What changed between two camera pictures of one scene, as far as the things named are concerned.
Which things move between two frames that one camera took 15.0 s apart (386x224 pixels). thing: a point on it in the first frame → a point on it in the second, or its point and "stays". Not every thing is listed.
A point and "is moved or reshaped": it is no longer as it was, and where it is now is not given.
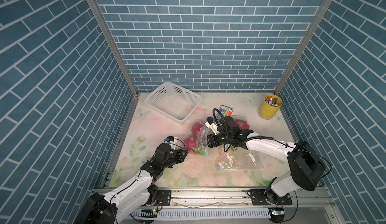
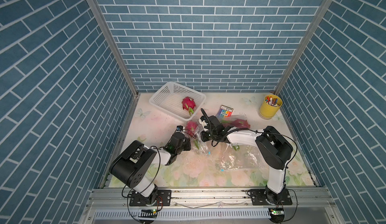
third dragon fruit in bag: x=242 y=124 stays
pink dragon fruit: x=196 y=127 → x=189 y=104
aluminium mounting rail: x=316 y=206 stays
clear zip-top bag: x=197 y=140 is moved or reshaped
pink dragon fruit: x=191 y=143 is moved or reshaped
